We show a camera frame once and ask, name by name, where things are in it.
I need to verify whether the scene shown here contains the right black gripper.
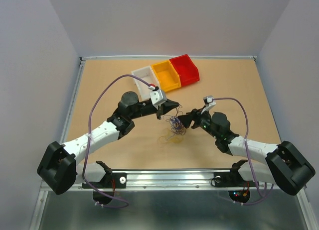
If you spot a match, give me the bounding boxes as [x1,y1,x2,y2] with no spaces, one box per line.
[176,106,219,139]

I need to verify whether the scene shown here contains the blue wire bundle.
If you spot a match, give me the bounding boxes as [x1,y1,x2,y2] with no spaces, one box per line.
[163,104,187,138]

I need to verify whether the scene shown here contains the yellow wire bundle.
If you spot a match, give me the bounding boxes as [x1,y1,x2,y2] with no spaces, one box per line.
[156,127,185,145]

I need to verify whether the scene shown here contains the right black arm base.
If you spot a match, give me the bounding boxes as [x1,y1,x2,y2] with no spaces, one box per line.
[210,171,255,188]

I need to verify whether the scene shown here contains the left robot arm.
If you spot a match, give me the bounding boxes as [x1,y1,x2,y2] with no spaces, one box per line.
[37,90,179,195]

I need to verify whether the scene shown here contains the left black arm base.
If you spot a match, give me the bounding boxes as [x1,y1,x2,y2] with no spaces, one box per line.
[90,172,127,189]

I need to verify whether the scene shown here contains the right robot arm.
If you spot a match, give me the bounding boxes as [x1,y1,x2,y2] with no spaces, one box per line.
[178,109,316,196]

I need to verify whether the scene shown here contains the yellow plastic bin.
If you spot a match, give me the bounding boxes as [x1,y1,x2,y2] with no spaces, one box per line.
[151,60,181,93]

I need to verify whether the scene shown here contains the white plastic bin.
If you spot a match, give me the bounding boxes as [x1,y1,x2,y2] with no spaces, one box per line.
[131,66,160,101]

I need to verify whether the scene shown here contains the red plastic bin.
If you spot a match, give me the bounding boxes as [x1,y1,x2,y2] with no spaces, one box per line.
[170,54,200,87]

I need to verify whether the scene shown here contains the metal front plate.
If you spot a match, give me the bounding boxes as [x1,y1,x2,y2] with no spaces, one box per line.
[31,189,318,230]

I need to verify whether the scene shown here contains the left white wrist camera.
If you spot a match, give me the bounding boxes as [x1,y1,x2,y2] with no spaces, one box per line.
[149,86,167,109]

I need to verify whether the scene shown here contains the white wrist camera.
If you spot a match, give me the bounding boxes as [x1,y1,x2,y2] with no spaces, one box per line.
[201,95,216,114]
[149,86,167,109]

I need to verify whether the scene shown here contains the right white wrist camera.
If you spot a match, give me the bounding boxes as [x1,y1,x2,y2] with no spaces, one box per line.
[201,95,216,114]

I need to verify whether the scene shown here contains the aluminium front rail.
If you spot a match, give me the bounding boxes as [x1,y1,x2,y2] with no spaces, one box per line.
[39,168,308,191]

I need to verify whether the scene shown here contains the aluminium rail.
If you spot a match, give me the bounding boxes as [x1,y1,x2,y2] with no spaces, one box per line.
[39,168,308,191]
[80,54,257,61]
[58,57,86,144]

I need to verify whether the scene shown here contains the aluminium back rail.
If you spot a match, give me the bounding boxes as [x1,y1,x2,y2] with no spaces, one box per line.
[80,54,257,61]

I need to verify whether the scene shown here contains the aluminium left rail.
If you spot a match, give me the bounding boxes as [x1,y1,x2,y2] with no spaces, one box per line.
[58,57,86,144]

